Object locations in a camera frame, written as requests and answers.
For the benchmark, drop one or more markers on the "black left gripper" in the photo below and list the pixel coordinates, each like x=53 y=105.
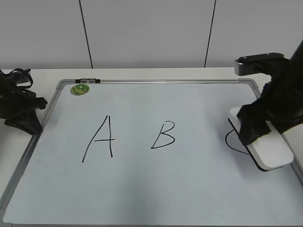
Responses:
x=20 y=111

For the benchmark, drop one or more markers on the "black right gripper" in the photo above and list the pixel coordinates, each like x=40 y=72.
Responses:
x=281 y=103

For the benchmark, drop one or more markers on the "white rectangular board eraser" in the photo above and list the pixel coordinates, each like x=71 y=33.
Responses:
x=270 y=151

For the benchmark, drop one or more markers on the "round green magnet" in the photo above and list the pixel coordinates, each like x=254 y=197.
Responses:
x=79 y=89

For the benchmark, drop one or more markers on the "black and silver hanger clip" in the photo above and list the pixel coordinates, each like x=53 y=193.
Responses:
x=87 y=81

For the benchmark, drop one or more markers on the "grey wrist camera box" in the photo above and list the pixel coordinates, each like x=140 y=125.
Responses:
x=267 y=63

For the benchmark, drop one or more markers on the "white board with grey frame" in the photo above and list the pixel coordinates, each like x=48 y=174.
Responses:
x=148 y=153

